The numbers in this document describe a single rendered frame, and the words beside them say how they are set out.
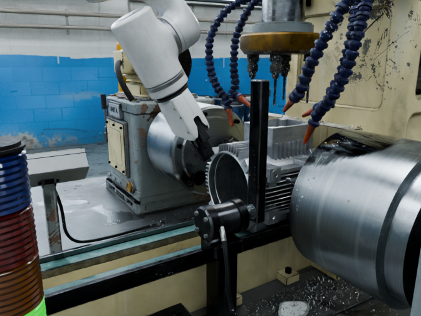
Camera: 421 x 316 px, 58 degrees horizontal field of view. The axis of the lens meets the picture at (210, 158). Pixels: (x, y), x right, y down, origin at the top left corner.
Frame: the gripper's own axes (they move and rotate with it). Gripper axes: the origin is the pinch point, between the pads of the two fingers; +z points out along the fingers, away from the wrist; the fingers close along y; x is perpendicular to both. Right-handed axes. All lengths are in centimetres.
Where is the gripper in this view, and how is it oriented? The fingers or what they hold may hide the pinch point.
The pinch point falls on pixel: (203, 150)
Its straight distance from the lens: 83.6
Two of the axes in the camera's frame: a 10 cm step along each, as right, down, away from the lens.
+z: 4.2, 7.7, 4.7
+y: 5.3, 2.1, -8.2
